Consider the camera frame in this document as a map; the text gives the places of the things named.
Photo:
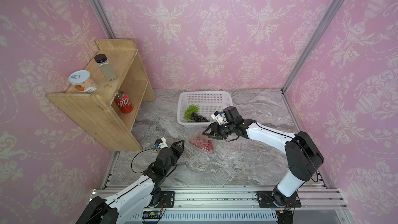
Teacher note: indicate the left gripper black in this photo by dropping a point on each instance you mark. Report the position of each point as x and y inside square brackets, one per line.
[177, 149]

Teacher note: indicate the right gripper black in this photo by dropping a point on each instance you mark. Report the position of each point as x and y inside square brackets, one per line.
[215, 128]

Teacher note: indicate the red grape bunch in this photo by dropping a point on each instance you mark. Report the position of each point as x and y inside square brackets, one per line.
[203, 143]

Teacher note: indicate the clear plastic clamshell container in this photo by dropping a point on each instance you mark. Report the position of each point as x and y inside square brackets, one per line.
[196, 134]

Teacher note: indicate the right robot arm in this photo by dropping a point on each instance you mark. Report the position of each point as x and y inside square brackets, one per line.
[303, 156]

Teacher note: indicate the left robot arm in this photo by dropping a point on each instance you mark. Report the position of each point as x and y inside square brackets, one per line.
[120, 207]

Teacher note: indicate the black grape bunch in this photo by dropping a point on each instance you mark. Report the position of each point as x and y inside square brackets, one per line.
[199, 118]

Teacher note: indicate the white plastic basket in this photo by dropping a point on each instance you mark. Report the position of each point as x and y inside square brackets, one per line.
[207, 103]

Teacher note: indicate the green grape bunch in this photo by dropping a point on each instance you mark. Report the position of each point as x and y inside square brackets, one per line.
[191, 113]

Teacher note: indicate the red cola can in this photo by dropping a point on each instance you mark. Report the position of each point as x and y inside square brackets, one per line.
[123, 102]

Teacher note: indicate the wooden shelf unit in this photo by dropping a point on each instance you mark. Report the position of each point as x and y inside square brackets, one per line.
[97, 112]

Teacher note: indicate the clear bottle black cap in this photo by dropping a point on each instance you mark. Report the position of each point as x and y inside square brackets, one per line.
[105, 67]

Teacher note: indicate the white orange printed can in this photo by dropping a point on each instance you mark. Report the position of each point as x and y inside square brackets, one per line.
[82, 81]

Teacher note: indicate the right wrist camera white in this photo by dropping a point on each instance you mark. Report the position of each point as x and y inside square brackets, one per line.
[218, 117]

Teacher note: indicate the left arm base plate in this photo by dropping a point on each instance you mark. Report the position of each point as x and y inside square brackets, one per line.
[162, 199]

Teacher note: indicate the aluminium rail frame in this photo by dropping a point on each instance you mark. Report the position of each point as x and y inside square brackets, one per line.
[209, 199]

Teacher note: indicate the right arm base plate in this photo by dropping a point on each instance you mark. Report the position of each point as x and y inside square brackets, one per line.
[270, 199]

